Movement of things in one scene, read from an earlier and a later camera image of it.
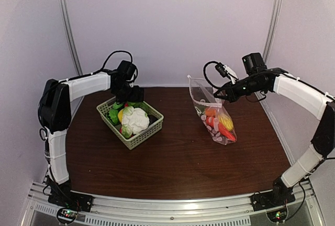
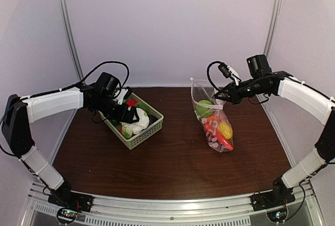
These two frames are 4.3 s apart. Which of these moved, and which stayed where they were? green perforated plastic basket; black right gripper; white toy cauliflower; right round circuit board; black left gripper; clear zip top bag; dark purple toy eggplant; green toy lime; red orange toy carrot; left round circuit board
Moved: green toy lime; red orange toy carrot; black left gripper; clear zip top bag
Stayed: dark purple toy eggplant; green perforated plastic basket; right round circuit board; black right gripper; left round circuit board; white toy cauliflower
